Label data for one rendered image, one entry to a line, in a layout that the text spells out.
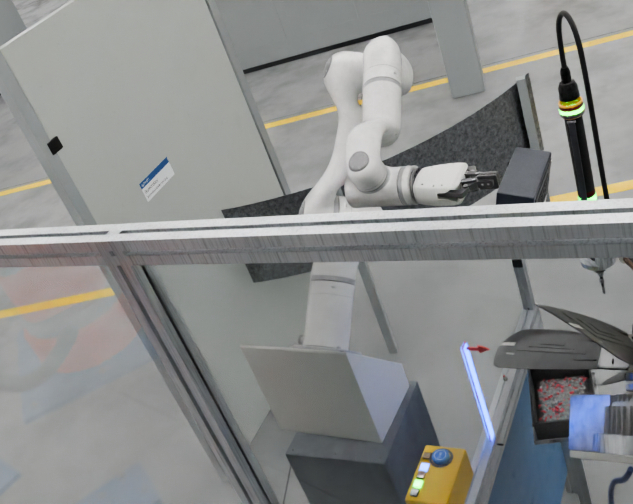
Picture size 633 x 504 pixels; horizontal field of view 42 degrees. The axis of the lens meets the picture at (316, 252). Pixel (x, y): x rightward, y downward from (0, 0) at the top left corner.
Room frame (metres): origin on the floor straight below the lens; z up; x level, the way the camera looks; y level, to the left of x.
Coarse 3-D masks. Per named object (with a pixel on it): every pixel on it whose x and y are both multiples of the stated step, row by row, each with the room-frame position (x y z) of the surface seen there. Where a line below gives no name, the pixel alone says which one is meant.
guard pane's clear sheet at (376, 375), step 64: (0, 320) 1.20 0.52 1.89; (64, 320) 1.11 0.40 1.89; (128, 320) 1.03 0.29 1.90; (192, 320) 0.96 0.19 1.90; (256, 320) 0.90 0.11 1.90; (320, 320) 0.84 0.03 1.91; (384, 320) 0.79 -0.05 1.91; (448, 320) 0.74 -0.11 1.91; (512, 320) 0.70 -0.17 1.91; (576, 320) 0.66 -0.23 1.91; (0, 384) 1.27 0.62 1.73; (64, 384) 1.17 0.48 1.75; (128, 384) 1.08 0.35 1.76; (256, 384) 0.93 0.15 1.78; (320, 384) 0.87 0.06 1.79; (384, 384) 0.81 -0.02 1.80; (448, 384) 0.76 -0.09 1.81; (512, 384) 0.71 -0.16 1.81; (576, 384) 0.67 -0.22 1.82; (0, 448) 1.35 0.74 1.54; (64, 448) 1.24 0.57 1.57; (128, 448) 1.13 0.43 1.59; (192, 448) 1.04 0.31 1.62; (256, 448) 0.97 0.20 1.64; (320, 448) 0.89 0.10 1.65; (384, 448) 0.83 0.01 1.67; (448, 448) 0.77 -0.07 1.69; (512, 448) 0.72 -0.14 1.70; (576, 448) 0.68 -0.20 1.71
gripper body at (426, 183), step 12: (420, 168) 1.54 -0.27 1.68; (432, 168) 1.53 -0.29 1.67; (444, 168) 1.51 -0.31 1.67; (456, 168) 1.49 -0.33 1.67; (420, 180) 1.50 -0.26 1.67; (432, 180) 1.48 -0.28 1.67; (444, 180) 1.46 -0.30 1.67; (456, 180) 1.45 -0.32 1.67; (420, 192) 1.48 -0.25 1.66; (432, 192) 1.46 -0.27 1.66; (444, 192) 1.44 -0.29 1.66; (432, 204) 1.46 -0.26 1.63; (444, 204) 1.45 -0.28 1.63; (456, 204) 1.43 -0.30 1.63
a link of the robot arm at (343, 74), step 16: (336, 64) 1.98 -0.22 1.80; (352, 64) 1.97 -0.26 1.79; (336, 80) 1.97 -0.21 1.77; (352, 80) 1.96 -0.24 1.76; (336, 96) 1.97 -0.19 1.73; (352, 96) 1.96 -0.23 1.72; (352, 112) 1.95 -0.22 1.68; (352, 128) 1.94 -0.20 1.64; (336, 144) 1.97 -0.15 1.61; (336, 160) 1.95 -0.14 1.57; (336, 176) 1.93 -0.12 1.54; (320, 192) 1.93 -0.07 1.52; (336, 192) 1.94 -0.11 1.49; (304, 208) 1.93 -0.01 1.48; (320, 208) 1.91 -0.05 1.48; (336, 208) 1.91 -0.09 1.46
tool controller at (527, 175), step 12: (516, 156) 2.18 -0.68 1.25; (528, 156) 2.17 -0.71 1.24; (540, 156) 2.16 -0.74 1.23; (516, 168) 2.12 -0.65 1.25; (528, 168) 2.11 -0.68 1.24; (540, 168) 2.10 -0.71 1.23; (504, 180) 2.07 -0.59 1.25; (516, 180) 2.06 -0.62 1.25; (528, 180) 2.05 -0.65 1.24; (540, 180) 2.04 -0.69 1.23; (504, 192) 2.01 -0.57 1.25; (516, 192) 2.00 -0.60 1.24; (528, 192) 1.99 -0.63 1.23; (540, 192) 2.03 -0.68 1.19; (504, 204) 2.01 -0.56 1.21
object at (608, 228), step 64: (0, 256) 1.12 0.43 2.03; (64, 256) 1.04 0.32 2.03; (128, 256) 0.97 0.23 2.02; (192, 256) 0.91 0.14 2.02; (256, 256) 0.85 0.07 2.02; (320, 256) 0.80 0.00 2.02; (384, 256) 0.75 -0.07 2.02; (448, 256) 0.71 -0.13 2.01; (512, 256) 0.67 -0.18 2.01; (576, 256) 0.63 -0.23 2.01; (192, 384) 0.97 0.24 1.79
